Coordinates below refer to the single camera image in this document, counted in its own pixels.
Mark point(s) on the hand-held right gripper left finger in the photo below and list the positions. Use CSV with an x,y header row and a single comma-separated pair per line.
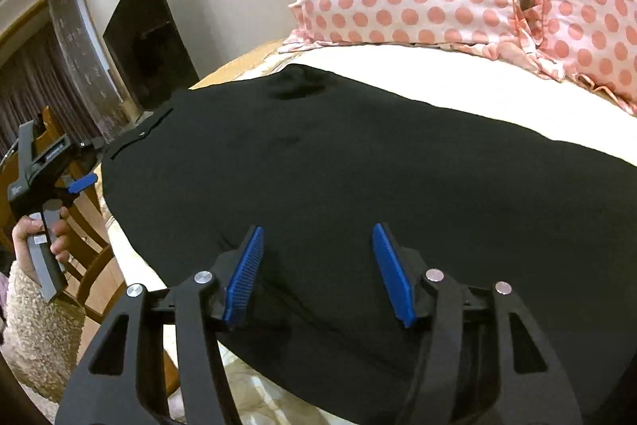
x,y
243,274

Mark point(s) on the person's left hand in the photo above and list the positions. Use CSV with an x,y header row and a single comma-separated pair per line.
x,y
35,238

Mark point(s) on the wooden bed frame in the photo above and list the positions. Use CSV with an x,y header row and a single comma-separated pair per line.
x,y
239,61

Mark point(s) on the dark wall panel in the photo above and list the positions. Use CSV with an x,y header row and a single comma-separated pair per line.
x,y
149,41

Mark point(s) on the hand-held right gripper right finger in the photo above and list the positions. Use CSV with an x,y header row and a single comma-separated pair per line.
x,y
393,278

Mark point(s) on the wooden chair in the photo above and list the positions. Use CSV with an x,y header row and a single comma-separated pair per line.
x,y
74,231

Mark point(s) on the brown curtain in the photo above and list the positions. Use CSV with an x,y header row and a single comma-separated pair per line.
x,y
40,86

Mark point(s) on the white bed sheet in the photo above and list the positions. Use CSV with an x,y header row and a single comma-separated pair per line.
x,y
448,81

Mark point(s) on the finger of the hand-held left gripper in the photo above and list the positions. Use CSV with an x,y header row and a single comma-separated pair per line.
x,y
82,183

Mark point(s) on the person's left forearm fleece sleeve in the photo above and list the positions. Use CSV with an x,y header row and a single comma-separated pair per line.
x,y
40,330

